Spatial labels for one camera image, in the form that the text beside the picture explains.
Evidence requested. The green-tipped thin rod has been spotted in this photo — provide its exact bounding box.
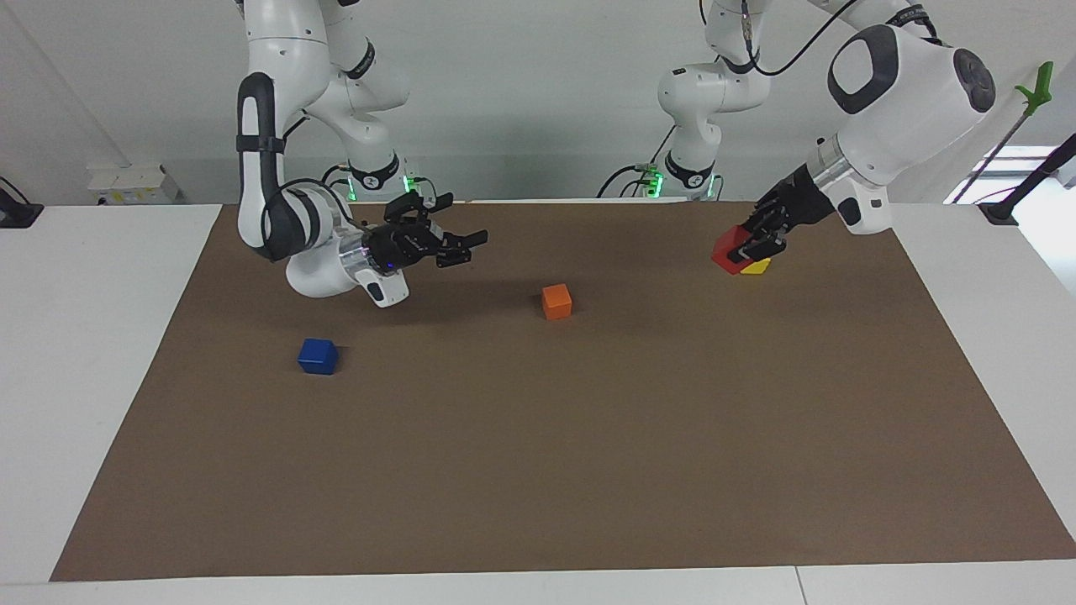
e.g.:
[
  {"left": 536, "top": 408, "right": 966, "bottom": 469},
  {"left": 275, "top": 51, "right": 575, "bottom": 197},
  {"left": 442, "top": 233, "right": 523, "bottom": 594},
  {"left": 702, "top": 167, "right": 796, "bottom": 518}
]
[{"left": 950, "top": 60, "right": 1055, "bottom": 203}]

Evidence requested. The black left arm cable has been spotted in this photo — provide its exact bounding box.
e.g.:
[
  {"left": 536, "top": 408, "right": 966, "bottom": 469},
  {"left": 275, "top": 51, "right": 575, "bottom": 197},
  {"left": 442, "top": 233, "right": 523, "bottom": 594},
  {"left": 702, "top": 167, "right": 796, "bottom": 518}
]
[{"left": 738, "top": 0, "right": 860, "bottom": 78}]

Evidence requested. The red wooden block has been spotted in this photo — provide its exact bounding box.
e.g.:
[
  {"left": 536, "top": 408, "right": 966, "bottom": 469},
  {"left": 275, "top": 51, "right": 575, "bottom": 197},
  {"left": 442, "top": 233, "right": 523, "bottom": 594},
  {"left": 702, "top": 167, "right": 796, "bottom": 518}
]
[{"left": 711, "top": 224, "right": 755, "bottom": 276}]

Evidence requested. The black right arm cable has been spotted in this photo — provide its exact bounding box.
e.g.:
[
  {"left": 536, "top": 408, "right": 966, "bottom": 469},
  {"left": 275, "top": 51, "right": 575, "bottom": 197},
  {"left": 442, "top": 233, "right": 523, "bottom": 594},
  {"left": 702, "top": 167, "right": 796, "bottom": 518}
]
[{"left": 259, "top": 175, "right": 372, "bottom": 245}]

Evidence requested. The black table-edge mount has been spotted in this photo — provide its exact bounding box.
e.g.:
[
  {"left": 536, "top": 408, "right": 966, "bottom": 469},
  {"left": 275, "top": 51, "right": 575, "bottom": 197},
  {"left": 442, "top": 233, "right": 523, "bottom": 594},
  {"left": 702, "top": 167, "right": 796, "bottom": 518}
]
[{"left": 0, "top": 176, "right": 45, "bottom": 230}]

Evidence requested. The blue wooden block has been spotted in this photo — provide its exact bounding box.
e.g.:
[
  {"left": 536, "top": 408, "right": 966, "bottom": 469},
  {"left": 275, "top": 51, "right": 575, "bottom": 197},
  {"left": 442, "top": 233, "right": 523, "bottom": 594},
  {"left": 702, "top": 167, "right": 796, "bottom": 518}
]
[{"left": 297, "top": 338, "right": 340, "bottom": 376}]

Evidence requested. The black clamp stand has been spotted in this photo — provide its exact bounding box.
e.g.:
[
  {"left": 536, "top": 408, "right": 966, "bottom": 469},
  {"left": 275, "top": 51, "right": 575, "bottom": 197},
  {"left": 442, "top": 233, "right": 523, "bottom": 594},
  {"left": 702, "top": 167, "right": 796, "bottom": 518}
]
[{"left": 978, "top": 133, "right": 1076, "bottom": 227}]

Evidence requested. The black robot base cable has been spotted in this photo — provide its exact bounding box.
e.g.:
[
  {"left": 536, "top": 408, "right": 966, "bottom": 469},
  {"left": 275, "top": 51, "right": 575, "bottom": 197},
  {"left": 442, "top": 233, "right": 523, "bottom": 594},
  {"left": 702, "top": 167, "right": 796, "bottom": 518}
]
[{"left": 596, "top": 124, "right": 678, "bottom": 200}]

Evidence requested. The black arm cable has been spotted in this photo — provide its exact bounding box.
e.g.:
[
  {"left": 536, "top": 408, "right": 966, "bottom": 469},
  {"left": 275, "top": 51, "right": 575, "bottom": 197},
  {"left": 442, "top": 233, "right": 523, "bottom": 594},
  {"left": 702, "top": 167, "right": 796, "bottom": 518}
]
[
  {"left": 259, "top": 175, "right": 372, "bottom": 245},
  {"left": 738, "top": 0, "right": 860, "bottom": 78}
]

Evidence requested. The white wall socket box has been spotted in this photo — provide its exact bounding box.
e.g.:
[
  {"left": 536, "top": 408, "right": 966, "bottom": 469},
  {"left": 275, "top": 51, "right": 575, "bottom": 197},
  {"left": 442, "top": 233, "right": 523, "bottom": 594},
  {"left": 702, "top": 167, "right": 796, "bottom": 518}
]
[{"left": 87, "top": 163, "right": 181, "bottom": 206}]

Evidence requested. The brown table mat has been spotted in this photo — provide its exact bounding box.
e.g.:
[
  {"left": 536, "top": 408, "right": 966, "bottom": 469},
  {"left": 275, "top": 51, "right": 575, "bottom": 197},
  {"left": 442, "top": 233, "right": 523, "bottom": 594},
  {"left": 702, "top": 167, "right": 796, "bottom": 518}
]
[{"left": 50, "top": 199, "right": 1076, "bottom": 583}]

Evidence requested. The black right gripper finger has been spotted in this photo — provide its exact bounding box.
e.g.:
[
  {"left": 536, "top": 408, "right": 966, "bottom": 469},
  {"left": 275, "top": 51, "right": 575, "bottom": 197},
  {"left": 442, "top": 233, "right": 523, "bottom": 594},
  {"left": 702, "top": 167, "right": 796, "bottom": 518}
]
[
  {"left": 384, "top": 192, "right": 456, "bottom": 228},
  {"left": 435, "top": 229, "right": 490, "bottom": 271}
]

